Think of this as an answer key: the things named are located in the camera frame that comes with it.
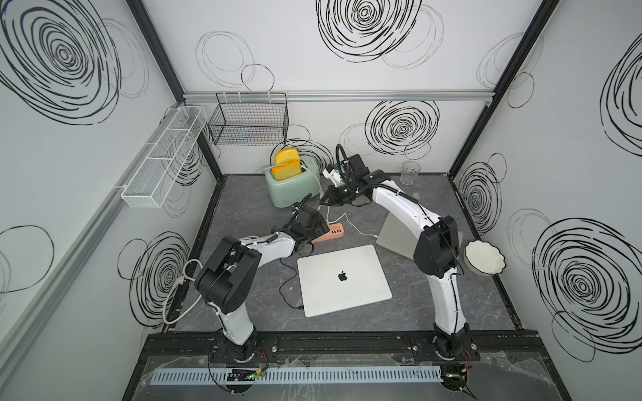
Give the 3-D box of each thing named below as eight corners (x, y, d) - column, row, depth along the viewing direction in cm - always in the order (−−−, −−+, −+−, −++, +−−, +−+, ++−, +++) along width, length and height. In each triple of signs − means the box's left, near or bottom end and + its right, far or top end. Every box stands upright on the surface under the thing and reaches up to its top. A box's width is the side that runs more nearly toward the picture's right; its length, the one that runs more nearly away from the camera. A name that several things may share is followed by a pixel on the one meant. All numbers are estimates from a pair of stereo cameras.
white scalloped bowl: (468, 277, 90) (473, 273, 87) (456, 244, 98) (460, 240, 95) (507, 277, 90) (513, 273, 87) (491, 245, 98) (496, 240, 95)
